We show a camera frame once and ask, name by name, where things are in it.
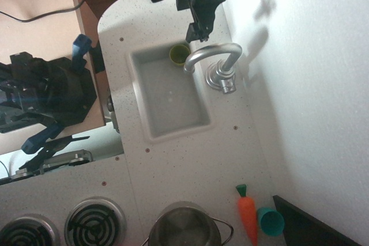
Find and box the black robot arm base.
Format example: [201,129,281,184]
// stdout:
[1,34,97,172]

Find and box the silver curved toy faucet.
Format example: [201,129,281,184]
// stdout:
[183,43,243,94]

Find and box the green plastic cup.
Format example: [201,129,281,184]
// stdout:
[169,44,191,66]

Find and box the white toy sink basin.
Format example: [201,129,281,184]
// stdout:
[127,41,214,143]

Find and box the silver stove knob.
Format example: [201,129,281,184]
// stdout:
[0,171,40,186]
[39,149,94,174]

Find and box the orange toy carrot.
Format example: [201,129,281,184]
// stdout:
[236,184,258,246]

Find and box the stainless steel pot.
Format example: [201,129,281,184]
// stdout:
[142,201,234,245]

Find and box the teal plastic cup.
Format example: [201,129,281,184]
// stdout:
[257,207,285,237]

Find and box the toy stove burner right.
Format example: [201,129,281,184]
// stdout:
[64,197,127,245]

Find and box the toy stove burner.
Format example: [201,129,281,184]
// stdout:
[64,197,127,245]
[1,214,61,246]

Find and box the black box edge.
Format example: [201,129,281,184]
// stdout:
[273,195,360,246]

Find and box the silver stove knob left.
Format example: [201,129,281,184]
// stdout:
[0,171,40,186]

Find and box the toy stove burner left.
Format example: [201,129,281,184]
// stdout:
[1,214,61,246]

